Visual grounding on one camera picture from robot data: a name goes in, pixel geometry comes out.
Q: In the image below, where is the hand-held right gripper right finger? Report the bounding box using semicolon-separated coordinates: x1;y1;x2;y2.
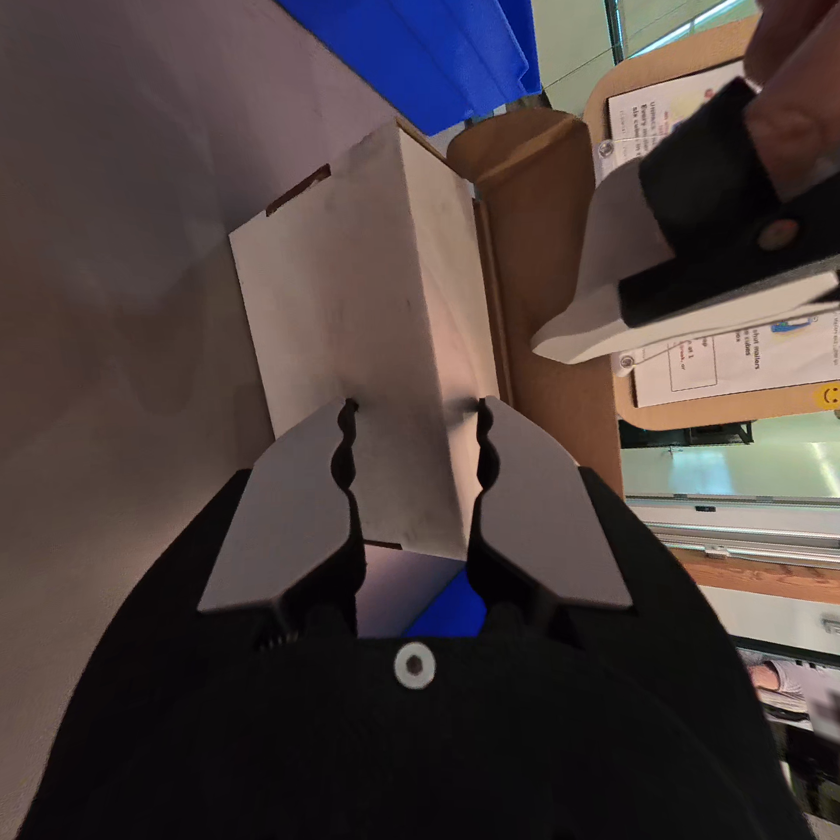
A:
467;395;634;611

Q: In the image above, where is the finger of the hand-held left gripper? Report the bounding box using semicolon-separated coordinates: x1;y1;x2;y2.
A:
530;272;840;366
574;157;675;309

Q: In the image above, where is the instruction poster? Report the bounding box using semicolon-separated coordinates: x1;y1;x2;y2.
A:
604;59;840;409

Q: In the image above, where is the white cardboard box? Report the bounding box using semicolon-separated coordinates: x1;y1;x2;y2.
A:
228;108;624;567

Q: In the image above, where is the wooden poster board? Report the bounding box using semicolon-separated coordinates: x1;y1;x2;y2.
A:
583;16;840;431

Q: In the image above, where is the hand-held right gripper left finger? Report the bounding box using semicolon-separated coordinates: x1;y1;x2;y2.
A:
197;397;367;614

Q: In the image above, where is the person's left hand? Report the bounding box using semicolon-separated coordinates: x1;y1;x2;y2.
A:
743;0;840;204

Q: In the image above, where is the blue plastic bin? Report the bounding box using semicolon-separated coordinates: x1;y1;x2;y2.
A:
403;570;488;639
274;0;543;137

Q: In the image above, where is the aluminium rail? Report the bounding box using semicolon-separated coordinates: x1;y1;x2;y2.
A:
623;489;840;571

